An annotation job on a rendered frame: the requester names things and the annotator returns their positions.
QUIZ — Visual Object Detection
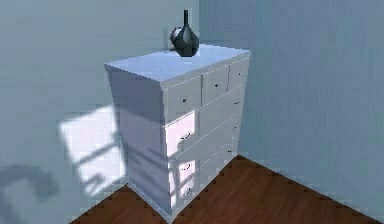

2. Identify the white chest of drawers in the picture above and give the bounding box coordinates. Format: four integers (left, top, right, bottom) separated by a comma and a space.
103, 43, 252, 224

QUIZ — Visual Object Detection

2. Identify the black vase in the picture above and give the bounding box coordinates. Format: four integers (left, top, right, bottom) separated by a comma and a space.
169, 9, 201, 58

